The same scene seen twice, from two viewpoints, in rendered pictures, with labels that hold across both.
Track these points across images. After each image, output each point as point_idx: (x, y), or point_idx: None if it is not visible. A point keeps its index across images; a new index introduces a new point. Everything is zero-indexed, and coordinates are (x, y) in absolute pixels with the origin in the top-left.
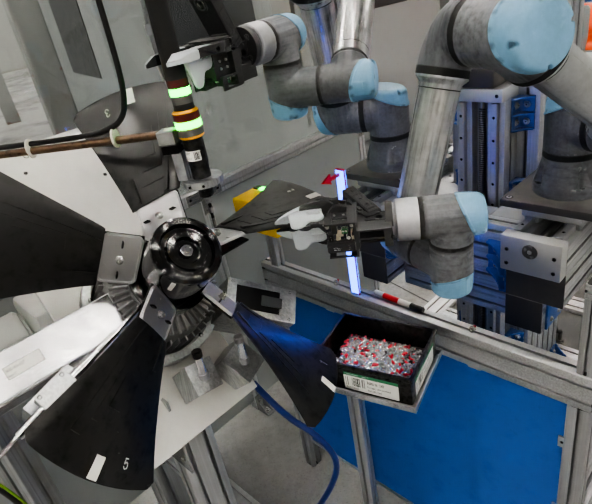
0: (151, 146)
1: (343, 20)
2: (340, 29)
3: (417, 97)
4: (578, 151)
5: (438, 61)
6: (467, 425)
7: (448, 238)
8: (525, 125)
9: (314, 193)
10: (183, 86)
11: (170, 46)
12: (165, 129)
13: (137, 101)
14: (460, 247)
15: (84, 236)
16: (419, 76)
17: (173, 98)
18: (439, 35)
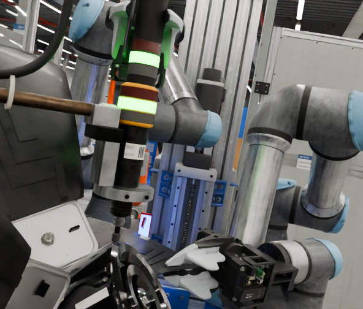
0: (30, 128)
1: (175, 76)
2: (175, 81)
3: (256, 153)
4: (283, 222)
5: (283, 127)
6: None
7: (320, 282)
8: (216, 202)
9: (143, 235)
10: (159, 55)
11: (167, 0)
12: (105, 103)
13: None
14: (325, 291)
15: None
16: (262, 136)
17: (143, 64)
18: (290, 107)
